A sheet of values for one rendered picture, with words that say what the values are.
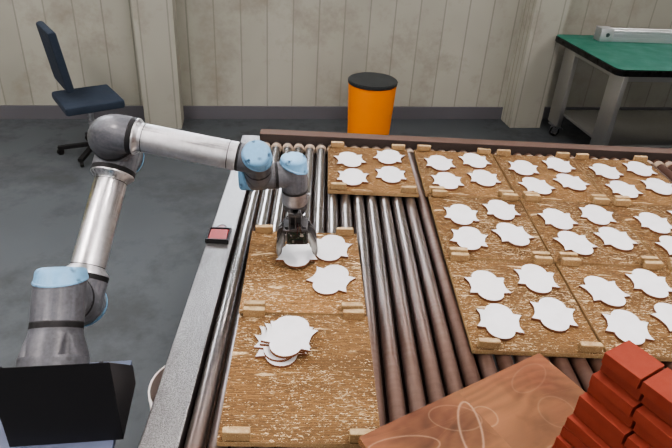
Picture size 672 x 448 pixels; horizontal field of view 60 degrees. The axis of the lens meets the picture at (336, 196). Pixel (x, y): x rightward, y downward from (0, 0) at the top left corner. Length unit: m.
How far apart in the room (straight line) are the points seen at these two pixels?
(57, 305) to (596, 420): 1.12
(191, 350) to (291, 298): 0.31
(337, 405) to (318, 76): 4.17
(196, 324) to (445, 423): 0.72
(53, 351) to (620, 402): 1.12
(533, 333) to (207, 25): 4.07
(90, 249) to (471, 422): 1.00
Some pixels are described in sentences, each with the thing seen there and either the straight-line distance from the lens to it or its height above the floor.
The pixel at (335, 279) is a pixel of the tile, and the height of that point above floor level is 0.94.
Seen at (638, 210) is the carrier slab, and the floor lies 0.94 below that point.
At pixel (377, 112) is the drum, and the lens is 4.49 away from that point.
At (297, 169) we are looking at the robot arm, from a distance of 1.60.
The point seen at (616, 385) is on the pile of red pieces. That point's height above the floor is 1.26.
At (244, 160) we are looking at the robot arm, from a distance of 1.47.
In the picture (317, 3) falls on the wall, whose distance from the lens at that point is 5.15.
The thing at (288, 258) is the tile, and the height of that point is 0.95.
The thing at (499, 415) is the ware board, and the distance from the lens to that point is 1.32.
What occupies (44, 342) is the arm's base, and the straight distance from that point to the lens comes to 1.44.
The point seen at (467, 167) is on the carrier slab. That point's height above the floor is 0.94.
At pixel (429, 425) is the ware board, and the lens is 1.27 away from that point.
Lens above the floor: 1.99
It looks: 29 degrees down
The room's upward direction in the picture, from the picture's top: 4 degrees clockwise
